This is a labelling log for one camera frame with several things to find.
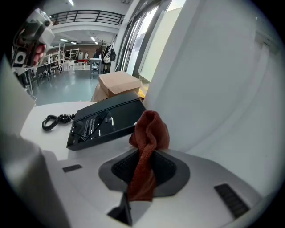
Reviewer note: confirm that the grey table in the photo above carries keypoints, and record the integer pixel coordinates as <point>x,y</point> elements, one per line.
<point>95,63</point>

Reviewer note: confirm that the red-brown cloth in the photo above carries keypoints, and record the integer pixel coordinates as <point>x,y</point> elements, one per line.
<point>149,133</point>

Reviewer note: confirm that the black railing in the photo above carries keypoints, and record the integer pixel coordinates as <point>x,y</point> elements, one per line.
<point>89,16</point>

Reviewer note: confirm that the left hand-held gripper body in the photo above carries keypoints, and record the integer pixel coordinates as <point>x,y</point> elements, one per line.
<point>44,31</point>

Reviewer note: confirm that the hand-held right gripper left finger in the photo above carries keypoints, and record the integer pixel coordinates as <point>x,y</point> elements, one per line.
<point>89,189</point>

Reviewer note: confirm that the small cardboard box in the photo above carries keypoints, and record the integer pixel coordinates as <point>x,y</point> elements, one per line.
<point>120,82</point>

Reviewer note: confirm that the large cardboard box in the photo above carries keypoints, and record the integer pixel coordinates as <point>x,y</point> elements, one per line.
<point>100,93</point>

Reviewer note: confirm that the coat rack with bags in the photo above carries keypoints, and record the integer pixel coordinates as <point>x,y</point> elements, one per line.
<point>108,55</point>

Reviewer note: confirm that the white wall socket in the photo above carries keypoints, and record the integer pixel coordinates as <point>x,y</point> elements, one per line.
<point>267,41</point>

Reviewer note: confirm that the person's left hand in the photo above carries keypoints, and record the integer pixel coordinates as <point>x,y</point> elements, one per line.
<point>40,52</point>

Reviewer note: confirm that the black desk telephone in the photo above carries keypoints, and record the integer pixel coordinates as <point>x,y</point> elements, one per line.
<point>107,120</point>

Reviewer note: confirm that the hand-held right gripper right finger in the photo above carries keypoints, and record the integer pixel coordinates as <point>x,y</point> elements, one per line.
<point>196,189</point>

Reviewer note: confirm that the black framed glass doors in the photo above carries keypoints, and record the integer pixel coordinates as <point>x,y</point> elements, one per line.
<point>142,37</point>

